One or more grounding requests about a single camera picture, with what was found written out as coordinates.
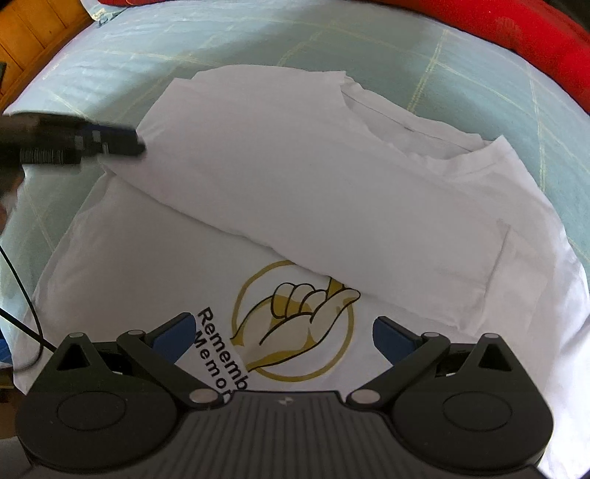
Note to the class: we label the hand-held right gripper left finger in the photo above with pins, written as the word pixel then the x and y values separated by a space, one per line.
pixel 175 338

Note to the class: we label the white t-shirt gold circle print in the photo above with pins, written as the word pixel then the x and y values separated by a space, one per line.
pixel 322 207

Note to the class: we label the wooden headboard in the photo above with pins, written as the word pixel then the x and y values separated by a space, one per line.
pixel 27 37

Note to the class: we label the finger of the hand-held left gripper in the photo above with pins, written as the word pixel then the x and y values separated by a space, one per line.
pixel 113 132
pixel 124 148

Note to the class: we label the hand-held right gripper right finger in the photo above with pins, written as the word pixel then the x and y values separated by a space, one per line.
pixel 389 338

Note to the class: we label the grey pillow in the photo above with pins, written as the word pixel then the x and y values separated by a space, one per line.
pixel 99 10

